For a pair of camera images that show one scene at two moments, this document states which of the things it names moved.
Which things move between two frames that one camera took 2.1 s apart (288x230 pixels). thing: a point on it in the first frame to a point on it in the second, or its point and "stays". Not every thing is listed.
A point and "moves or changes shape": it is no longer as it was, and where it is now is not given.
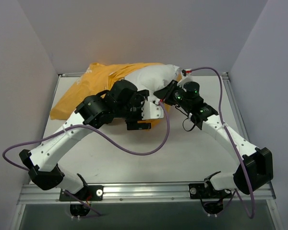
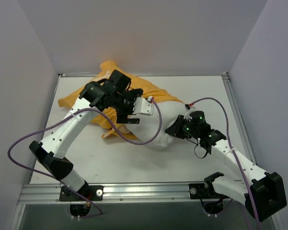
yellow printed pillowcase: x=94 y=79 moves or changes shape
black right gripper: x=167 y=89 to x=178 y=127
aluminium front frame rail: x=143 y=194 stays
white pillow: x=153 y=77 to x=149 y=125
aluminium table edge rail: x=227 y=83 stays
